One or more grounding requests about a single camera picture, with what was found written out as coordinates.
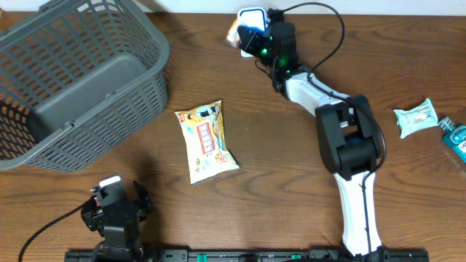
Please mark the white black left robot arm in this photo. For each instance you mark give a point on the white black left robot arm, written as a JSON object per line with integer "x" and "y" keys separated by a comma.
{"x": 118, "y": 249}

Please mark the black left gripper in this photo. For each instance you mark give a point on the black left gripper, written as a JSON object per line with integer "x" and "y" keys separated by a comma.
{"x": 94, "y": 212}

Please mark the teal wet wipes pack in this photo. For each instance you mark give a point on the teal wet wipes pack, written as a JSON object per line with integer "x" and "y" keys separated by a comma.
{"x": 419, "y": 118}

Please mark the white barcode scanner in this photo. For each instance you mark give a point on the white barcode scanner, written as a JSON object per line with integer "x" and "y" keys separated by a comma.
{"x": 253, "y": 18}

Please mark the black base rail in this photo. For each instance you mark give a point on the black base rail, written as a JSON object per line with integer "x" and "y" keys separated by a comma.
{"x": 317, "y": 254}

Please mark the dark grey plastic basket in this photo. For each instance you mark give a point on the dark grey plastic basket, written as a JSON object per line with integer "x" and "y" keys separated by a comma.
{"x": 77, "y": 78}

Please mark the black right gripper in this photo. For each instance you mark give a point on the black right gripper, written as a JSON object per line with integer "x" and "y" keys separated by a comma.
{"x": 255, "y": 33}

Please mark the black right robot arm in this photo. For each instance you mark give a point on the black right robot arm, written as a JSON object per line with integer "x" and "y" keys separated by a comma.
{"x": 351, "y": 143}

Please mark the blue mouthwash bottle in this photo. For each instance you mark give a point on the blue mouthwash bottle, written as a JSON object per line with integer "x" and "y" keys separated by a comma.
{"x": 454, "y": 136}

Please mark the yellow snack bag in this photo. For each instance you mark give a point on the yellow snack bag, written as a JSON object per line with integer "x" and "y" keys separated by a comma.
{"x": 203, "y": 132}

